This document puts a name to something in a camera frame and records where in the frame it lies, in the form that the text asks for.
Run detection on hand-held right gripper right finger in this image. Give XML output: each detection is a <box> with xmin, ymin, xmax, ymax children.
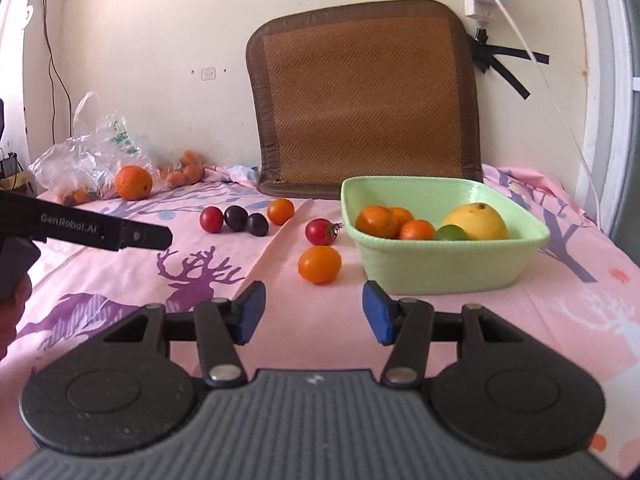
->
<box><xmin>362</xmin><ymin>280</ymin><xmax>526</xmax><ymax>387</ymax></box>

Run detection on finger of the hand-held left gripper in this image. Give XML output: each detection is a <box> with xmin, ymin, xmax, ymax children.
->
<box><xmin>100</xmin><ymin>217</ymin><xmax>173</xmax><ymax>252</ymax></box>

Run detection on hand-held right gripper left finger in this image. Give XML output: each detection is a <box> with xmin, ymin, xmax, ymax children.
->
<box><xmin>102</xmin><ymin>280</ymin><xmax>267</xmax><ymax>388</ymax></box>

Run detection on orange cherry tomato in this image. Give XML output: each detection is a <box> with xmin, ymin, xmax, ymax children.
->
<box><xmin>266</xmin><ymin>198</ymin><xmax>295</xmax><ymax>226</ymax></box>
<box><xmin>298</xmin><ymin>245</ymin><xmax>343</xmax><ymax>285</ymax></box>

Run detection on light green plastic basket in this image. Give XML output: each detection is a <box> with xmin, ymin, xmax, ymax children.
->
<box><xmin>340</xmin><ymin>176</ymin><xmax>551</xmax><ymax>296</ymax></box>

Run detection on green cherry tomato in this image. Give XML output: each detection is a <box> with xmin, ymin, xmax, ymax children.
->
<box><xmin>434</xmin><ymin>224</ymin><xmax>471</xmax><ymax>241</ymax></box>

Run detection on yellow grapefruit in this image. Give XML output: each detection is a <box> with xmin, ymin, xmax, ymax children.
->
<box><xmin>442</xmin><ymin>202</ymin><xmax>510</xmax><ymax>241</ymax></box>

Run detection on person's left hand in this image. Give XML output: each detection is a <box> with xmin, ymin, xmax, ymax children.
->
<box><xmin>0</xmin><ymin>279</ymin><xmax>34</xmax><ymax>361</ymax></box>

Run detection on pink printed bedsheet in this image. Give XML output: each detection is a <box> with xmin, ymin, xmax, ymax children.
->
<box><xmin>0</xmin><ymin>162</ymin><xmax>640</xmax><ymax>480</ymax></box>

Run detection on large orange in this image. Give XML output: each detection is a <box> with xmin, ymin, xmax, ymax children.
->
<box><xmin>114</xmin><ymin>165</ymin><xmax>153</xmax><ymax>201</ymax></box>

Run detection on clear plastic bag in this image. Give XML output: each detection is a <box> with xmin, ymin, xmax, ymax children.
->
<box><xmin>29</xmin><ymin>92</ymin><xmax>161</xmax><ymax>206</ymax></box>

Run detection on red cherry tomato with stem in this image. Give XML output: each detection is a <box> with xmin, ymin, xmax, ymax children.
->
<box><xmin>305</xmin><ymin>218</ymin><xmax>344</xmax><ymax>247</ymax></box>

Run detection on brown woven seat cushion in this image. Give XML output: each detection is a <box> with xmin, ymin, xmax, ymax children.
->
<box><xmin>245</xmin><ymin>0</ymin><xmax>483</xmax><ymax>200</ymax></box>

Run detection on black tape strips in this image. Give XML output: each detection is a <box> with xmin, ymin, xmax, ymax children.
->
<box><xmin>470</xmin><ymin>35</ymin><xmax>550</xmax><ymax>100</ymax></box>

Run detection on black wall cable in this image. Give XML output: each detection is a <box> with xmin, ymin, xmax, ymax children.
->
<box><xmin>37</xmin><ymin>0</ymin><xmax>76</xmax><ymax>138</ymax></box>

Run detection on white cable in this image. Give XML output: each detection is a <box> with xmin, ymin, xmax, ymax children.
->
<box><xmin>492</xmin><ymin>0</ymin><xmax>602</xmax><ymax>223</ymax></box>

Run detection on white window frame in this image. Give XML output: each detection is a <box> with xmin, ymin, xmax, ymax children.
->
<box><xmin>575</xmin><ymin>0</ymin><xmax>640</xmax><ymax>243</ymax></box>

